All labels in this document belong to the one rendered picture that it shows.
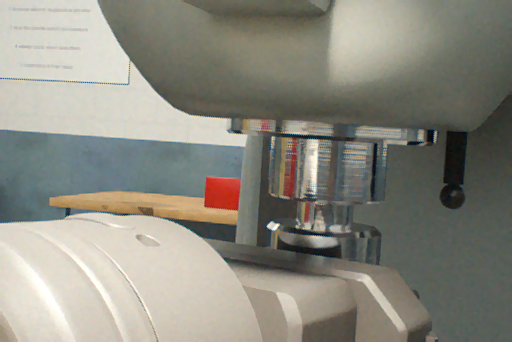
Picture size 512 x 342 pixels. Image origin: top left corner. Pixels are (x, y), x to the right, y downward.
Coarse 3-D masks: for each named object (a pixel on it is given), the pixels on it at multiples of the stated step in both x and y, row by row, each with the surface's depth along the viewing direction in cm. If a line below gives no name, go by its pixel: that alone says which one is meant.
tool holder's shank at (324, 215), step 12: (300, 204) 33; (312, 204) 32; (324, 204) 32; (336, 204) 32; (348, 204) 32; (360, 204) 32; (300, 216) 33; (312, 216) 32; (324, 216) 32; (336, 216) 32; (348, 216) 33
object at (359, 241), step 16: (272, 224) 33; (288, 224) 33; (272, 240) 32; (288, 240) 32; (304, 240) 31; (320, 240) 31; (336, 240) 31; (352, 240) 31; (368, 240) 32; (336, 256) 31; (352, 256) 31; (368, 256) 32
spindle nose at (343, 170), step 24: (288, 144) 32; (312, 144) 31; (336, 144) 31; (360, 144) 31; (384, 144) 32; (288, 168) 32; (312, 168) 31; (336, 168) 31; (360, 168) 31; (384, 168) 32; (288, 192) 31; (312, 192) 31; (336, 192) 31; (360, 192) 31; (384, 192) 32
